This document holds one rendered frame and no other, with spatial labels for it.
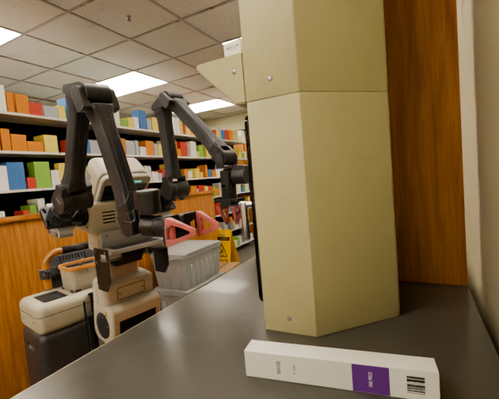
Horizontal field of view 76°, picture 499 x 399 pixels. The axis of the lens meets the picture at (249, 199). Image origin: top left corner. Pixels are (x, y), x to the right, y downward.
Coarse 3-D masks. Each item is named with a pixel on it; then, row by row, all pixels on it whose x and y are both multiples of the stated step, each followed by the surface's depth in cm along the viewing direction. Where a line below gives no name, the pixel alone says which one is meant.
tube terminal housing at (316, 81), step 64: (256, 0) 61; (320, 0) 60; (256, 64) 63; (320, 64) 60; (384, 64) 65; (256, 128) 64; (320, 128) 61; (384, 128) 65; (256, 192) 65; (320, 192) 61; (384, 192) 66; (320, 256) 62; (384, 256) 67; (320, 320) 62
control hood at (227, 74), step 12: (216, 60) 66; (228, 60) 65; (240, 60) 64; (204, 72) 68; (216, 72) 67; (228, 72) 65; (240, 72) 64; (216, 84) 67; (228, 84) 66; (240, 84) 64; (228, 96) 66; (240, 96) 65
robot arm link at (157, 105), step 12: (180, 96) 135; (156, 108) 136; (168, 108) 138; (168, 120) 138; (168, 132) 137; (168, 144) 137; (168, 156) 138; (168, 168) 138; (168, 180) 136; (168, 192) 137
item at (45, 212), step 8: (40, 208) 112; (48, 208) 114; (48, 216) 112; (56, 216) 110; (64, 216) 112; (72, 216) 114; (48, 224) 111; (56, 224) 112; (64, 224) 114; (72, 224) 116
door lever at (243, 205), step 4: (240, 204) 72; (244, 204) 72; (248, 204) 72; (240, 208) 73; (244, 208) 72; (248, 208) 73; (244, 212) 72; (248, 212) 73; (244, 216) 72; (248, 216) 73; (244, 220) 72; (248, 220) 73; (244, 224) 72; (248, 224) 73; (244, 228) 73; (248, 228) 73; (244, 232) 73; (248, 232) 73; (244, 236) 73; (248, 236) 72; (244, 240) 73; (248, 240) 73
